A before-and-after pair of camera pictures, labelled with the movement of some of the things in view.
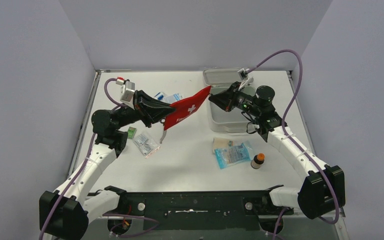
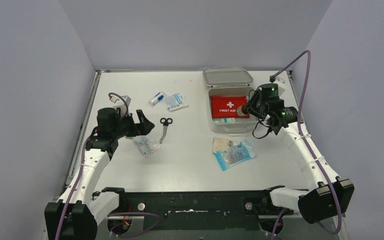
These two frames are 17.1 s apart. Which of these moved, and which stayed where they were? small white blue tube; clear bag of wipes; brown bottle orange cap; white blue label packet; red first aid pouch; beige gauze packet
Moved: brown bottle orange cap; red first aid pouch
Stayed: small white blue tube; white blue label packet; clear bag of wipes; beige gauze packet
